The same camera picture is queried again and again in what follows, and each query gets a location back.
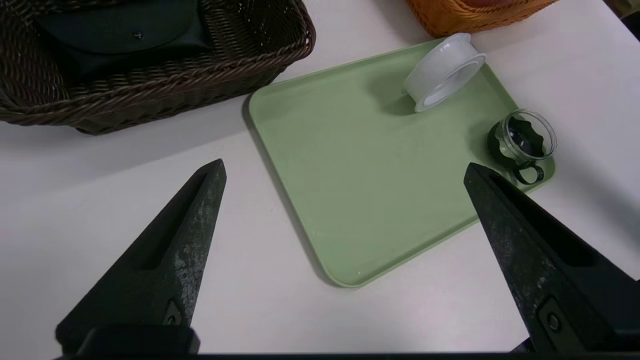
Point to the white round plastic cup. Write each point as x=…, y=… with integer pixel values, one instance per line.
x=440, y=75

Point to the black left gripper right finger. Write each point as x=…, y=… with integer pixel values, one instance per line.
x=550, y=280

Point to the black leather pouch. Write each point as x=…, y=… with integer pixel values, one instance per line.
x=120, y=30

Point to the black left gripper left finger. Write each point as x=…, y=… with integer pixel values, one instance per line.
x=165, y=280

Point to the dark brown wicker basket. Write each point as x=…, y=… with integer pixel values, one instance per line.
x=175, y=95

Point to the orange wicker basket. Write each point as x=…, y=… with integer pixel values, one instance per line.
x=465, y=17

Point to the light green plastic tray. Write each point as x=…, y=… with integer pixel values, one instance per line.
x=370, y=175

